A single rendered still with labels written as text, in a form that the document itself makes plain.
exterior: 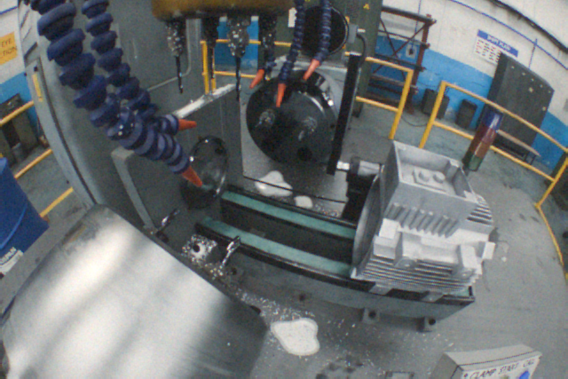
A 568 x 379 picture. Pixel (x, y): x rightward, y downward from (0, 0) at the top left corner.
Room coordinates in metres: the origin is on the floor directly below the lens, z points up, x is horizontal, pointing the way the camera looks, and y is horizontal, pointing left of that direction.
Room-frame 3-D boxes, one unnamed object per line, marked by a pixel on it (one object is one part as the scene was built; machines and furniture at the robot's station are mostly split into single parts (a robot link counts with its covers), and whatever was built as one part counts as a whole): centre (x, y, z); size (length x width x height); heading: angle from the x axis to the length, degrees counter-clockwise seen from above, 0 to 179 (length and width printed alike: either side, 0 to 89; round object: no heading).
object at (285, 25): (3.77, 0.05, 0.99); 1.02 x 0.49 x 1.98; 68
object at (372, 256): (0.19, -0.24, 1.01); 0.20 x 0.19 x 0.19; 73
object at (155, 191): (0.33, 0.21, 0.97); 0.30 x 0.11 x 0.34; 163
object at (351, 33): (0.88, -0.16, 1.16); 0.33 x 0.26 x 0.42; 163
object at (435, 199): (0.20, -0.20, 1.11); 0.12 x 0.11 x 0.07; 73
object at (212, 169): (0.31, 0.15, 1.02); 0.15 x 0.02 x 0.15; 163
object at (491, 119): (0.41, -0.55, 1.19); 0.06 x 0.06 x 0.04
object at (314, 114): (0.60, -0.04, 1.04); 0.41 x 0.25 x 0.25; 163
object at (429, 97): (3.98, -3.13, 0.41); 0.52 x 0.47 x 0.82; 68
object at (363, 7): (3.40, -0.88, 0.98); 0.72 x 0.49 x 1.96; 68
